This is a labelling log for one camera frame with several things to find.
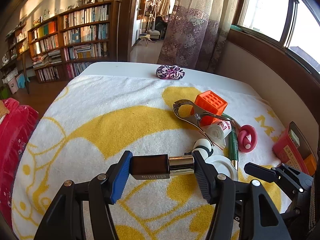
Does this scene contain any panda figurine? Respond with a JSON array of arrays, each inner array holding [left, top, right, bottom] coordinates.
[[185, 139, 214, 160]]

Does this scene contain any orange woven cushion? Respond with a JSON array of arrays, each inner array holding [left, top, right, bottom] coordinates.
[[0, 100, 10, 118]]

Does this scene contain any white yellow towel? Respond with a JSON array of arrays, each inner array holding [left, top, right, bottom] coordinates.
[[11, 74, 292, 240]]

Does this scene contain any green yellow medicine box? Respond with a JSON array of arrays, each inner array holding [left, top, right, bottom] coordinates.
[[289, 129, 300, 148]]

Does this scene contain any pink storage bin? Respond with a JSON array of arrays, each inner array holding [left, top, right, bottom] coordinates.
[[8, 77, 19, 94]]

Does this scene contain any wooden stool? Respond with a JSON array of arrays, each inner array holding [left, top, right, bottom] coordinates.
[[139, 34, 155, 46]]

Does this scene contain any purple patterned curtain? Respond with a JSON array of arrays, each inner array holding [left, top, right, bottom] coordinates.
[[158, 0, 238, 73]]

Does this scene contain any orange studded rubber cube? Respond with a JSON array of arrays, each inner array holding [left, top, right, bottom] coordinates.
[[194, 90, 228, 115]]

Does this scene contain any red tin box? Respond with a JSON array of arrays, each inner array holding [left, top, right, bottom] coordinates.
[[272, 121, 318, 175]]

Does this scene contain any brown gold perfume bottle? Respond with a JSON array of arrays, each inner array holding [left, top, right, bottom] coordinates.
[[129, 154, 194, 180]]

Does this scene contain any small pink foam curler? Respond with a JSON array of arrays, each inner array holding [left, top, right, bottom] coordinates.
[[238, 125, 258, 153]]

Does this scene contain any white red roll package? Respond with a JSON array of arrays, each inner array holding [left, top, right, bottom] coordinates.
[[202, 120, 232, 150]]

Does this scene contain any white round lid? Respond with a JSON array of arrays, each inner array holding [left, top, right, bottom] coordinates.
[[205, 155, 238, 181]]

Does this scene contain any small wooden shelf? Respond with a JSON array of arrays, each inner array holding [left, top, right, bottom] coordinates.
[[1, 20, 30, 94]]

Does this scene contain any pink leopard scrunchie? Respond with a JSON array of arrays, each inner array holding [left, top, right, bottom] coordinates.
[[156, 65, 185, 80]]

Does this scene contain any wooden bookshelf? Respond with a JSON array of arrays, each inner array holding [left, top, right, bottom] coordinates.
[[28, 1, 120, 83]]

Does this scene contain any green gold tube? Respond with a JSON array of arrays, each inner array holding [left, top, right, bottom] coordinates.
[[222, 113, 239, 170]]

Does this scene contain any large metal clamp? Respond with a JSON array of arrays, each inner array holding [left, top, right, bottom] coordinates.
[[173, 99, 241, 150]]

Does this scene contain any red blanket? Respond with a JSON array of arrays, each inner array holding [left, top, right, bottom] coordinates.
[[1, 98, 39, 226]]

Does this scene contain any orange duck rubber cube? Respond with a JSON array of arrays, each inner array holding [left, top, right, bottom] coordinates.
[[304, 154, 317, 176]]

